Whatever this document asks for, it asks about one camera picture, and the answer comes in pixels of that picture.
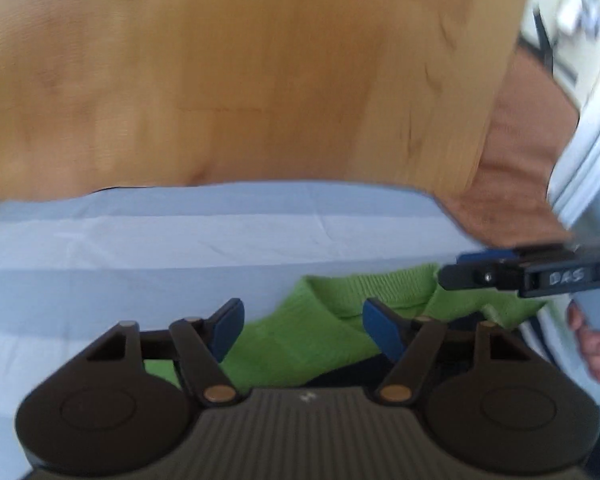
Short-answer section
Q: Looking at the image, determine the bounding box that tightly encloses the green and navy knit sweater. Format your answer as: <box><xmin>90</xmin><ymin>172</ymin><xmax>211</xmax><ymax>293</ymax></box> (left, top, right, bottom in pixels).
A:
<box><xmin>142</xmin><ymin>262</ymin><xmax>551</xmax><ymax>392</ymax></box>

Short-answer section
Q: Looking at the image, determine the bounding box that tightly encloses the brown perforated seat mat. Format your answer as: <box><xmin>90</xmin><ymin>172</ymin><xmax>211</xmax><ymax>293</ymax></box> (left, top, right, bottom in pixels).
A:
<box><xmin>439</xmin><ymin>47</ymin><xmax>582</xmax><ymax>250</ymax></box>

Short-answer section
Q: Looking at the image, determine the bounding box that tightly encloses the wood pattern board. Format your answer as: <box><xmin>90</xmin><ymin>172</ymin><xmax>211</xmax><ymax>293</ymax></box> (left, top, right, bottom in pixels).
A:
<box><xmin>0</xmin><ymin>0</ymin><xmax>540</xmax><ymax>207</ymax></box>

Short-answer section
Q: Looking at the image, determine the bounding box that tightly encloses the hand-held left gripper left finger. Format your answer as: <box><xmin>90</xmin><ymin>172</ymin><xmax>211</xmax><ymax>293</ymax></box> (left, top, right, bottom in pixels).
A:
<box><xmin>87</xmin><ymin>298</ymin><xmax>245</xmax><ymax>405</ymax></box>

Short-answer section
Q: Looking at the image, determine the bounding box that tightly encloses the white door frame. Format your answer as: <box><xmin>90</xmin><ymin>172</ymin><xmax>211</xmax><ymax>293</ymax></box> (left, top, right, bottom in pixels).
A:
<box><xmin>517</xmin><ymin>0</ymin><xmax>600</xmax><ymax>228</ymax></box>

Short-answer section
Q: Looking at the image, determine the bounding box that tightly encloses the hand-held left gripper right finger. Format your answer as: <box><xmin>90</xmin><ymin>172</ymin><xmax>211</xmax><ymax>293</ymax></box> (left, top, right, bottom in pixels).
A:
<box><xmin>362</xmin><ymin>297</ymin><xmax>526</xmax><ymax>405</ymax></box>

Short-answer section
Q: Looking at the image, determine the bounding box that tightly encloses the blue striped bedsheet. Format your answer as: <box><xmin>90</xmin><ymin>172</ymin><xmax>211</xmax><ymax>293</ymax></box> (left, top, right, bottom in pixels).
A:
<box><xmin>0</xmin><ymin>181</ymin><xmax>487</xmax><ymax>480</ymax></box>

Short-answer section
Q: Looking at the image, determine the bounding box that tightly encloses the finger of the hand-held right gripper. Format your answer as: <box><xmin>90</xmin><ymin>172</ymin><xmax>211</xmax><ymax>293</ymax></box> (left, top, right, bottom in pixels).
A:
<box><xmin>456</xmin><ymin>246</ymin><xmax>527</xmax><ymax>264</ymax></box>
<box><xmin>438</xmin><ymin>259</ymin><xmax>527</xmax><ymax>293</ymax></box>

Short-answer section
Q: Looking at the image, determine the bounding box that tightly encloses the person's right hand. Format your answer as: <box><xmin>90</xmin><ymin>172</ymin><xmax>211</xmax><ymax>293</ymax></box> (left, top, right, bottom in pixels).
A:
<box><xmin>566</xmin><ymin>302</ymin><xmax>600</xmax><ymax>386</ymax></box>

